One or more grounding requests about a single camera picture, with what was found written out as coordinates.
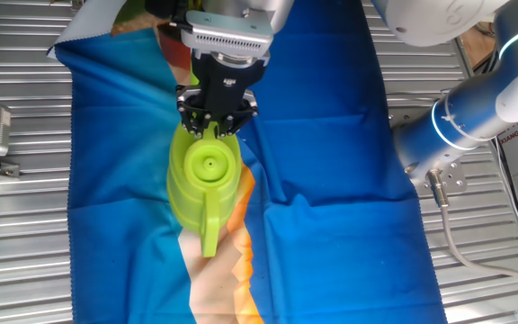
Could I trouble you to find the white cable tie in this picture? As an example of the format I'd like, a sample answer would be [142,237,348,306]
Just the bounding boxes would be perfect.
[441,94,483,143]

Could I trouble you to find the green plastic watering can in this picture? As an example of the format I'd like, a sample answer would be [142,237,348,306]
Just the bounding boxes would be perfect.
[166,71,243,258]

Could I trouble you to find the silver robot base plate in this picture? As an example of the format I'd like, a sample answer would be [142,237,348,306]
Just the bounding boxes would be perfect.
[405,157,468,198]

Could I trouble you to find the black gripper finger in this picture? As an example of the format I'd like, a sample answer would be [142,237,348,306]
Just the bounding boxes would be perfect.
[176,84,215,138]
[216,89,259,139]

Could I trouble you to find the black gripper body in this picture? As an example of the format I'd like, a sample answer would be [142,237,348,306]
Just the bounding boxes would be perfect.
[192,53,269,117]

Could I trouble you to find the black foam ball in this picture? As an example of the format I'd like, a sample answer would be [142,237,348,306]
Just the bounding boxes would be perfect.
[144,0,179,19]

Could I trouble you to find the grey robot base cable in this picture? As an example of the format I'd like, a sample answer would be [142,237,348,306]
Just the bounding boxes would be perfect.
[424,168,518,296]

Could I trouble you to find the blue printed cloth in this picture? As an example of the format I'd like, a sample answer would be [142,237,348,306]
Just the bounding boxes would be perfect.
[46,0,449,324]

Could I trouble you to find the potted anthurium plant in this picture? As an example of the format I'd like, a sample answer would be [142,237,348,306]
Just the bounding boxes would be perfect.
[111,0,192,71]

